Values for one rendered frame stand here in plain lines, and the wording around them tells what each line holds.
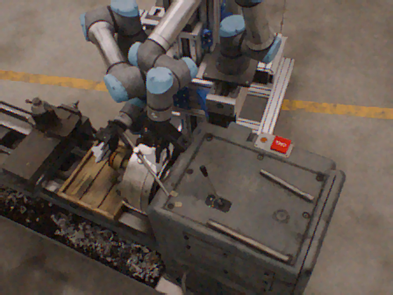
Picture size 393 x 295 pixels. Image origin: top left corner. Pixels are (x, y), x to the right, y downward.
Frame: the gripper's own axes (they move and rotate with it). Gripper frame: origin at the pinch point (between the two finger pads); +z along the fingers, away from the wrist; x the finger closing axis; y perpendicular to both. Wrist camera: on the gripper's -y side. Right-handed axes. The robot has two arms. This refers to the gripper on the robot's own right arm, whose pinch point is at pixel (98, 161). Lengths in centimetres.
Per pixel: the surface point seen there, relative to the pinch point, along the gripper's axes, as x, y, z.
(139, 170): 14.4, -25.1, 3.8
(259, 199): 18, -71, -2
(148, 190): 11.1, -30.9, 8.2
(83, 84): -107, 116, -105
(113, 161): 3.5, -7.9, -0.5
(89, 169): -19.1, 13.1, -2.8
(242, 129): 18, -54, -27
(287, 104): -108, -42, -150
